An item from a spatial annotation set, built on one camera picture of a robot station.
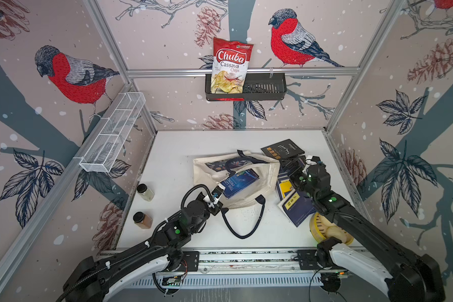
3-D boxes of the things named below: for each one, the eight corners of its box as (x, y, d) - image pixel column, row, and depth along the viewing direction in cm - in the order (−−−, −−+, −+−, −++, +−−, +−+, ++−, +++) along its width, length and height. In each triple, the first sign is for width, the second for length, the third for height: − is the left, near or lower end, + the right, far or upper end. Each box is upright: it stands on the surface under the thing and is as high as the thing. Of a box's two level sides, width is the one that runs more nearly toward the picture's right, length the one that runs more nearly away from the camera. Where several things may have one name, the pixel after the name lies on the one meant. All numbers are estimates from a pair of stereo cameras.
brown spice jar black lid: (142, 230, 85) (131, 221, 76) (144, 220, 88) (134, 211, 79) (151, 230, 85) (141, 221, 76) (153, 220, 88) (144, 211, 79)
